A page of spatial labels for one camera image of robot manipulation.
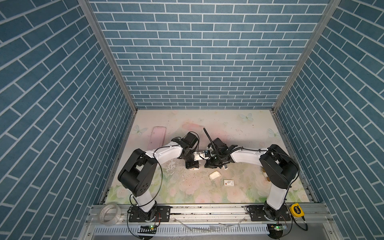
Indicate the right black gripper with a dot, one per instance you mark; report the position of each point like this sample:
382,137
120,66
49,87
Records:
208,164

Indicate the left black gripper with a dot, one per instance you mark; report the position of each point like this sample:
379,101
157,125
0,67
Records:
194,164

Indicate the staple box tray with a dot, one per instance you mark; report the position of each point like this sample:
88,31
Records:
214,175

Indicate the staple box sleeve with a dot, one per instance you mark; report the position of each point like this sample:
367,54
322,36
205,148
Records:
229,183

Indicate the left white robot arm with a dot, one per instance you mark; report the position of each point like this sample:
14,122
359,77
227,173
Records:
138,172

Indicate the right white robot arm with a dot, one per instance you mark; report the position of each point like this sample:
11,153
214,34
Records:
280,168

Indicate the pink flat case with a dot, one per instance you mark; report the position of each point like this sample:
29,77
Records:
157,137

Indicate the yellow tape measure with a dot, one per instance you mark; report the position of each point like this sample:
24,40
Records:
296,211

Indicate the clear tape roll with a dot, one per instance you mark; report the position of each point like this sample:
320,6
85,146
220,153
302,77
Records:
110,214

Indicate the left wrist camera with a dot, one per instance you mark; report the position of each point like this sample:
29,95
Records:
202,155

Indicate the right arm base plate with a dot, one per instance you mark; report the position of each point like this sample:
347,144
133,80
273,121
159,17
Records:
259,213

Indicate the aluminium front rail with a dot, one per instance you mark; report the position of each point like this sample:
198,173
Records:
215,222

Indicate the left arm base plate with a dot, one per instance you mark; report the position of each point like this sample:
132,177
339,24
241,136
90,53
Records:
161,213

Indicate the aluminium corner post left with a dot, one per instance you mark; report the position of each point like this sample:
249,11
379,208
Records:
92,20

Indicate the aluminium corner post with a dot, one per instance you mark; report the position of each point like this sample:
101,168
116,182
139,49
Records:
92,20
318,30

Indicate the aluminium corner post right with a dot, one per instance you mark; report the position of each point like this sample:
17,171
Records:
318,30

